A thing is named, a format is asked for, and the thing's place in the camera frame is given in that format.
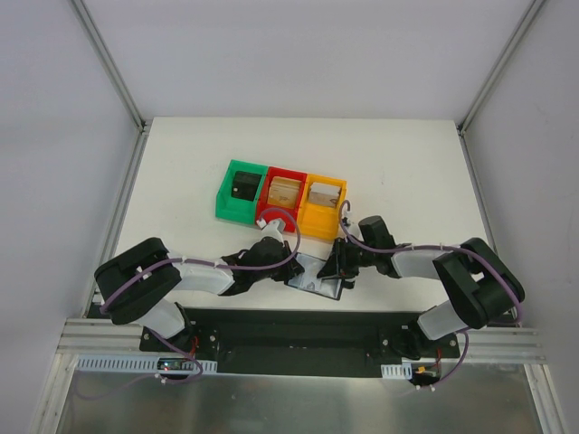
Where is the white cable duct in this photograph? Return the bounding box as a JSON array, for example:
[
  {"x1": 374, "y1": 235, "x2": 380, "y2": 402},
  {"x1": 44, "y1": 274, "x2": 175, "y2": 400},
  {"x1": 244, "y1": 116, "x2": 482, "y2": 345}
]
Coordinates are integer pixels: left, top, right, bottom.
[
  {"x1": 76, "y1": 354, "x2": 218, "y2": 375},
  {"x1": 380, "y1": 362, "x2": 413, "y2": 381}
]

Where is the red plastic bin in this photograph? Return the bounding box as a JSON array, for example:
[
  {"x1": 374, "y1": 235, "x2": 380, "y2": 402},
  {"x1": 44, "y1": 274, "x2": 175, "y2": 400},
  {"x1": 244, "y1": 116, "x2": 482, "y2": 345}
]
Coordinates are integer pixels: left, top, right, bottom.
[{"x1": 254, "y1": 166, "x2": 307, "y2": 232}]

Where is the green plastic bin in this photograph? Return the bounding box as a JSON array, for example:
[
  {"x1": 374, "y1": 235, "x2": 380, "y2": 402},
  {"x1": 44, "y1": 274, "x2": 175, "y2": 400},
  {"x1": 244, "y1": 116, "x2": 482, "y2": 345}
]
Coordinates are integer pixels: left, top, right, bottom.
[{"x1": 214, "y1": 159, "x2": 269, "y2": 225}]

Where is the gold card stack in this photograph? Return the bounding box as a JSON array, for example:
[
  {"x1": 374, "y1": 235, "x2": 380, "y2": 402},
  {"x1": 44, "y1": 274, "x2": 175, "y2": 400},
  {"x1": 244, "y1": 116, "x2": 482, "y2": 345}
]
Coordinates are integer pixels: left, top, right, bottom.
[{"x1": 267, "y1": 176, "x2": 301, "y2": 209}]

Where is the right white cable duct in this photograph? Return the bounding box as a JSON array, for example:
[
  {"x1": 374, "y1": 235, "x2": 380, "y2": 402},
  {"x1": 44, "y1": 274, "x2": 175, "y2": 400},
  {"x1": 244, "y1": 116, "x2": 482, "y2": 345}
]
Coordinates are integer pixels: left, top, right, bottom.
[{"x1": 380, "y1": 362, "x2": 413, "y2": 381}]

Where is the left white cable duct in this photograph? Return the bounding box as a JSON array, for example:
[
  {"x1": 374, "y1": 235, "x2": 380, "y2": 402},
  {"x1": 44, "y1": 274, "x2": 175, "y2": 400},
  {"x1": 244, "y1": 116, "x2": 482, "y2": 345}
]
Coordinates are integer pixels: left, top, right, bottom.
[{"x1": 76, "y1": 354, "x2": 218, "y2": 375}]

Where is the right aluminium frame post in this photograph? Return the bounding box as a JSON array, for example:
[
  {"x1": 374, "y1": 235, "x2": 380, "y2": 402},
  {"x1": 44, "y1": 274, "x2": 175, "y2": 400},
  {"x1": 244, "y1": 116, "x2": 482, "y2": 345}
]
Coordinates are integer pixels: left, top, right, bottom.
[{"x1": 456, "y1": 0, "x2": 548, "y2": 137}]

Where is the left aluminium frame post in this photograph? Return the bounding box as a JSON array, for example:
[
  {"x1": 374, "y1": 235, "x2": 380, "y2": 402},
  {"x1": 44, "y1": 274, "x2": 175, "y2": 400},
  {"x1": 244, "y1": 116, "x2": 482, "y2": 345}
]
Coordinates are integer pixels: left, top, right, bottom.
[{"x1": 70, "y1": 0, "x2": 153, "y2": 132}]

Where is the silver VIP card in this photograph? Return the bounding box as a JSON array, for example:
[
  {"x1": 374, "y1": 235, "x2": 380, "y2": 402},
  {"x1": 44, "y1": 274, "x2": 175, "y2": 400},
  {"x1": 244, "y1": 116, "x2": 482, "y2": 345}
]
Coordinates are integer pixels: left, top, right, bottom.
[{"x1": 297, "y1": 272, "x2": 330, "y2": 294}]

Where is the yellow plastic bin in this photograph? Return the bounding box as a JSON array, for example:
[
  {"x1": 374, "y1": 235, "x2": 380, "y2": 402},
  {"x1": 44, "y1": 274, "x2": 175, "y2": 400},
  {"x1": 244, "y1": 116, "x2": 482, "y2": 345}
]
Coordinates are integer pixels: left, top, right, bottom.
[{"x1": 298, "y1": 174, "x2": 347, "y2": 241}]

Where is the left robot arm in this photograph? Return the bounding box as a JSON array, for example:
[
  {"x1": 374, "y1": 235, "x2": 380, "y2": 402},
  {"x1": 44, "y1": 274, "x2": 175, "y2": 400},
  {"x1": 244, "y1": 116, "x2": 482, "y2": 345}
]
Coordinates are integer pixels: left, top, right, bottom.
[{"x1": 94, "y1": 219, "x2": 305, "y2": 354}]

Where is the silver card stack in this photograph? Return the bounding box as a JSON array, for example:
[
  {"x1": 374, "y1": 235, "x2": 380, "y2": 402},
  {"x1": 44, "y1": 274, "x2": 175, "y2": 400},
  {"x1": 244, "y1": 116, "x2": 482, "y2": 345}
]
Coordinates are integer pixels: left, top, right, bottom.
[{"x1": 308, "y1": 182, "x2": 341, "y2": 208}]

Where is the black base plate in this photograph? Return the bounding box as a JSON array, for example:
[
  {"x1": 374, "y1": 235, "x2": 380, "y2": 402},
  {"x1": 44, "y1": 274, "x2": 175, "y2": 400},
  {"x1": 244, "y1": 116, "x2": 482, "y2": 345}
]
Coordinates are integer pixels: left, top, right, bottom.
[{"x1": 88, "y1": 303, "x2": 470, "y2": 379}]

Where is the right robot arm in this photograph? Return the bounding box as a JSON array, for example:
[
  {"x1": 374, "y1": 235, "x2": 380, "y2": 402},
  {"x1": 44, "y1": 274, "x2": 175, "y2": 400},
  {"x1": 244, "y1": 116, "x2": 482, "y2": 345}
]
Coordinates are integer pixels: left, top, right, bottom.
[{"x1": 317, "y1": 216, "x2": 526, "y2": 360}]

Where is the aluminium frame post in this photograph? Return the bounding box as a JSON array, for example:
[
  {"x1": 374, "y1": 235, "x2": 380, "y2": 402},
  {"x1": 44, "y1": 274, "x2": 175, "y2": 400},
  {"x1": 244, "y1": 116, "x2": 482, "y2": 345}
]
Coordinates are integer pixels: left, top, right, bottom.
[
  {"x1": 456, "y1": 0, "x2": 548, "y2": 137},
  {"x1": 70, "y1": 0, "x2": 153, "y2": 132}
]

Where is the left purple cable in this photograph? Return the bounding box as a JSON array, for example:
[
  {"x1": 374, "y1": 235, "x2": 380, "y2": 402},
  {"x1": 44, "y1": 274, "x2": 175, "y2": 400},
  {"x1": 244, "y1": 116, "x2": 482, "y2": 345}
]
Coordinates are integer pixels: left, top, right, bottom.
[{"x1": 100, "y1": 207, "x2": 303, "y2": 316}]

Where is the black leather card holder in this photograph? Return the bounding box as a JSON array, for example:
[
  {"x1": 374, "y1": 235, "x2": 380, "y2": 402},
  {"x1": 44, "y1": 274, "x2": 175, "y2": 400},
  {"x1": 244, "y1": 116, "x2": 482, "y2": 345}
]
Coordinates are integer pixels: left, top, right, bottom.
[{"x1": 285, "y1": 253, "x2": 343, "y2": 300}]

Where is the black card stack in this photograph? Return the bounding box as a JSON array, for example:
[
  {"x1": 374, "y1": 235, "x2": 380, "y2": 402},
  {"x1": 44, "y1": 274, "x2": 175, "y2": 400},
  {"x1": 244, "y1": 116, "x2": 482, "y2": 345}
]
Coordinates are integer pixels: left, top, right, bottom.
[{"x1": 231, "y1": 171, "x2": 262, "y2": 202}]

